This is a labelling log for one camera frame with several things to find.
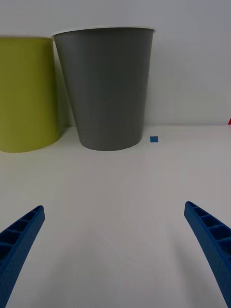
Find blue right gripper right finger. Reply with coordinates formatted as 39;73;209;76
184;201;231;308

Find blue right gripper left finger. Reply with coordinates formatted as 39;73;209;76
0;205;46;308

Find yellow-green plastic bin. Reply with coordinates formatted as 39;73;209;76
0;36;62;154

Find grey plastic bin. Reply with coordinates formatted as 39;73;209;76
51;26;157;152

